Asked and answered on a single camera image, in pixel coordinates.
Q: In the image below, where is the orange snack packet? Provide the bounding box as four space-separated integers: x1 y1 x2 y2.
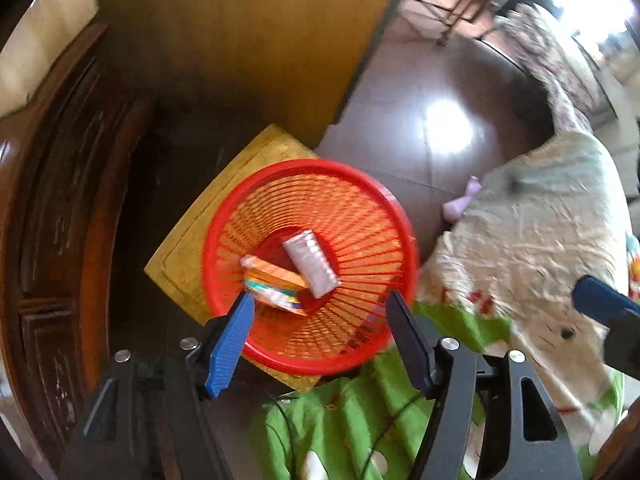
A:
240 255 311 317

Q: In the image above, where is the red plastic mesh basket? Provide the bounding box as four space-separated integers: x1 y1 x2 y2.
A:
202 159 420 377

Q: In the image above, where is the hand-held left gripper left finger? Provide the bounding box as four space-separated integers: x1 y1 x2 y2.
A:
57 292 256 480

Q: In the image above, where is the white blister pack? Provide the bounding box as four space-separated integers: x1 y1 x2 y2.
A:
282 230 342 297

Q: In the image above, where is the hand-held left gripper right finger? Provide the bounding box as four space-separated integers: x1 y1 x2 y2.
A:
385 290 586 480

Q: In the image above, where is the wooden chair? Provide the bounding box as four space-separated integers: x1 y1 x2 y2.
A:
400 0 541 46

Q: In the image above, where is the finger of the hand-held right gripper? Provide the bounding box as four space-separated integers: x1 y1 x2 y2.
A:
571 275 640 386

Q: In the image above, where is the black cable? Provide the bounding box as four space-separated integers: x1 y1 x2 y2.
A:
270 390 436 480

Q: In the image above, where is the cream and green printed blanket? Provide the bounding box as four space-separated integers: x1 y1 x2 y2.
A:
250 130 640 480

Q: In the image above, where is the floral patterned bedding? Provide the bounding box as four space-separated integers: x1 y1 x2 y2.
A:
500 5 618 136

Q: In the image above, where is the light wooden door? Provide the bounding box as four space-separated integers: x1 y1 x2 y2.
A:
87 0 426 133

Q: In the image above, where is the dark carved wooden cabinet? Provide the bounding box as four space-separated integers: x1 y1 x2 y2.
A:
0 20 211 480

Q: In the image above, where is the purple slipper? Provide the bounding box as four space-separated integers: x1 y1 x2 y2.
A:
442 176 483 222

